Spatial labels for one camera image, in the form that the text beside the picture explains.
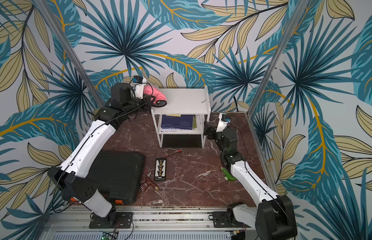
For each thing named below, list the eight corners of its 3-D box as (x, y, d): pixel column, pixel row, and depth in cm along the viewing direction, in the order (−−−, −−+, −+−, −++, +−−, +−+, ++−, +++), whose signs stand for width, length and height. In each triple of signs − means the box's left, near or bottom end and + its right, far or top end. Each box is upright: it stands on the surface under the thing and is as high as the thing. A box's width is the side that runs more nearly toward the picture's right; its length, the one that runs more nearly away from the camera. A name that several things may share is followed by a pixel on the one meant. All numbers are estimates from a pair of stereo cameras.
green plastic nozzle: (232, 183, 88) (233, 182, 86) (219, 170, 92) (219, 169, 91) (235, 180, 89) (236, 178, 87) (222, 167, 93) (222, 166, 92)
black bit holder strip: (153, 180, 88) (152, 179, 86) (156, 159, 97) (155, 157, 95) (165, 180, 88) (165, 179, 86) (167, 159, 97) (167, 157, 95)
